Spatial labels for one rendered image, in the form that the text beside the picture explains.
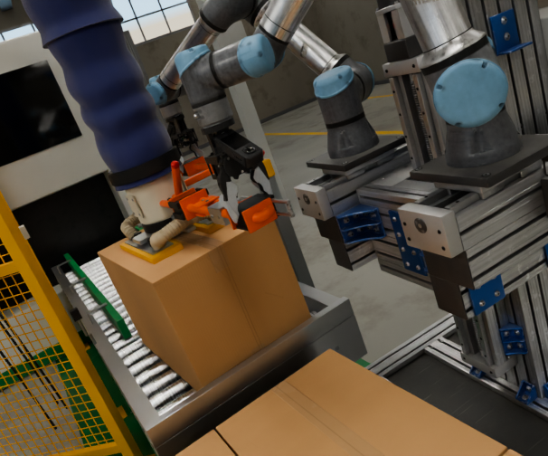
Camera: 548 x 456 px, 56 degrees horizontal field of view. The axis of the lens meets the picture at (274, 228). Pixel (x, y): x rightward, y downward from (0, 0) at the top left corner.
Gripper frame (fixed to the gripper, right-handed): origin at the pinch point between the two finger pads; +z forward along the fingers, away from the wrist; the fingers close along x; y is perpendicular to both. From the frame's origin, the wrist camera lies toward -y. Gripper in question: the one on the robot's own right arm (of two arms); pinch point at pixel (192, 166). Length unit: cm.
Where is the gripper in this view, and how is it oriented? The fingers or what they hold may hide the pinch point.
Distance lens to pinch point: 203.4
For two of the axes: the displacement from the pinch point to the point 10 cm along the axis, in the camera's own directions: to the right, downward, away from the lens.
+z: 3.3, 8.9, 3.2
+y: 5.3, 1.0, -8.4
